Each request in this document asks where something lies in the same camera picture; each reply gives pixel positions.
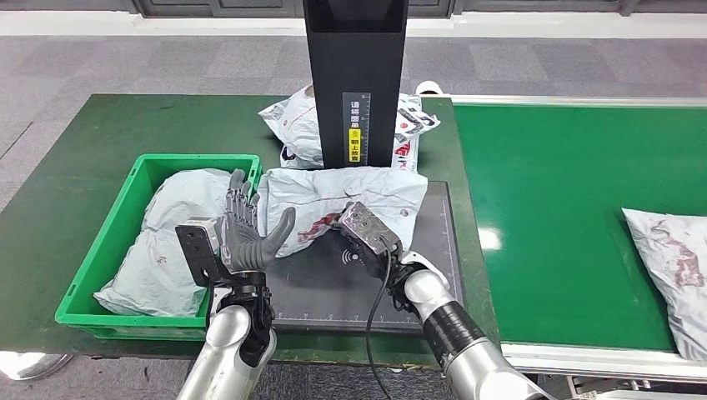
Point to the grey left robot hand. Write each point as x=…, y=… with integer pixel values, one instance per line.
x=246, y=248

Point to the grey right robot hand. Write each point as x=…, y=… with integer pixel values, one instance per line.
x=378, y=265

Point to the grey plastic mailer parcel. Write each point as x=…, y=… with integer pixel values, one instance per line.
x=171, y=248
x=331, y=193
x=674, y=259

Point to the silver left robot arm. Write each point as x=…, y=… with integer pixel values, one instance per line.
x=226, y=353

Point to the green conveyor belt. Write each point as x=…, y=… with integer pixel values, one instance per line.
x=552, y=193

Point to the black inbound scanner machine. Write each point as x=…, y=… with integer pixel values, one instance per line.
x=356, y=66

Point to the black yellow ruler label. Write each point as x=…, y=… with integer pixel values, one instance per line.
x=355, y=143

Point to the white printed plastic bag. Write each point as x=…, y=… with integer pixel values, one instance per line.
x=293, y=127

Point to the green plastic crate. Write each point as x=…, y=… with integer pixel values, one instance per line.
x=83, y=298

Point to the white roll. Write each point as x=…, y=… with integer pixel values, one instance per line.
x=428, y=87

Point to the round metal floor base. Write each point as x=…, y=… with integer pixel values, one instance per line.
x=30, y=365

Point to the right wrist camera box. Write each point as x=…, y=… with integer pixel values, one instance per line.
x=367, y=226

